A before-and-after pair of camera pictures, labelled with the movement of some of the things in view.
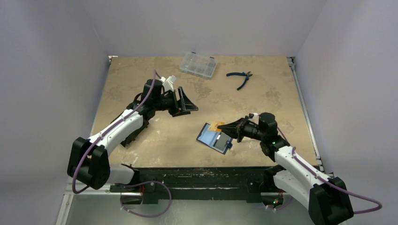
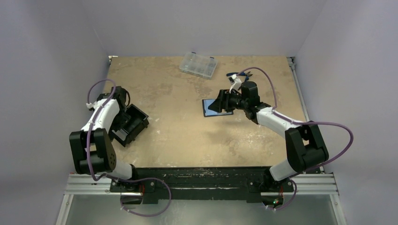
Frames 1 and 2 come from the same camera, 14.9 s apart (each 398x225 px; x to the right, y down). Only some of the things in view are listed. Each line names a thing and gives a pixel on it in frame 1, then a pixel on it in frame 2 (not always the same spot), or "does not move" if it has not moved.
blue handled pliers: x=247 y=74 does not move
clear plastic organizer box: x=198 y=64 does not move
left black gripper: x=185 y=105 → x=121 y=123
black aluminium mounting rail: x=194 y=184 does not move
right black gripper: x=241 y=129 → x=229 y=101
